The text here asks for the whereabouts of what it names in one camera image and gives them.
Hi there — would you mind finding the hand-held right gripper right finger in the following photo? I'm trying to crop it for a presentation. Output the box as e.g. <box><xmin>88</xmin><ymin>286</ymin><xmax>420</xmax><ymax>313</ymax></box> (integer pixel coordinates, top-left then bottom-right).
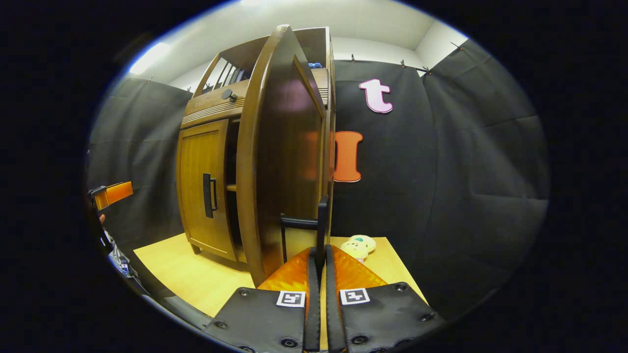
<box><xmin>324</xmin><ymin>244</ymin><xmax>445</xmax><ymax>353</ymax></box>

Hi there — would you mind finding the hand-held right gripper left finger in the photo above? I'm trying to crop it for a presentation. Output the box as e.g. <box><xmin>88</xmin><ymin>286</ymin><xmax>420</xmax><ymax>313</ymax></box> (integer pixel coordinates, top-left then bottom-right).
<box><xmin>204</xmin><ymin>247</ymin><xmax>322</xmax><ymax>353</ymax></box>

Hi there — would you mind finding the wooden cabinet door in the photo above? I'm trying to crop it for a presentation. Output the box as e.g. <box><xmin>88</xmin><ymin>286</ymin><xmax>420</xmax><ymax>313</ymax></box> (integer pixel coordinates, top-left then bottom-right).
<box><xmin>177</xmin><ymin>119</ymin><xmax>238</xmax><ymax>262</ymax></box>
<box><xmin>236</xmin><ymin>25</ymin><xmax>330</xmax><ymax>287</ymax></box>

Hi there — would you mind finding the wooden double-door shoe cabinet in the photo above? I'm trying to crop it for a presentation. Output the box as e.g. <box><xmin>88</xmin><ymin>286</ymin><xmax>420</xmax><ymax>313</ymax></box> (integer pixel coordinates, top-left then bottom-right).
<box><xmin>176</xmin><ymin>25</ymin><xmax>337</xmax><ymax>287</ymax></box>

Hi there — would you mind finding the cream plush toy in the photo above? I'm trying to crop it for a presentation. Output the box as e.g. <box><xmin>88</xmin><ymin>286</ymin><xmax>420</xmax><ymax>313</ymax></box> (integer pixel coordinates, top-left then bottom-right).
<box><xmin>340</xmin><ymin>235</ymin><xmax>377</xmax><ymax>263</ymax></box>

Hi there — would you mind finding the wooden drawer with black knob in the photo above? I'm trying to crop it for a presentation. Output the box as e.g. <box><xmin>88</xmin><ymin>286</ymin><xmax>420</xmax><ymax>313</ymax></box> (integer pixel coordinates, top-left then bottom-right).
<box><xmin>181</xmin><ymin>69</ymin><xmax>329</xmax><ymax>130</ymax></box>

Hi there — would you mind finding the black backdrop cloth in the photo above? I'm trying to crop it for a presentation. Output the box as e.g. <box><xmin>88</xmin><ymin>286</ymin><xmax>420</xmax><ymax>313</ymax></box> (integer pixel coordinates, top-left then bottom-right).
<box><xmin>88</xmin><ymin>39</ymin><xmax>550</xmax><ymax>319</ymax></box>

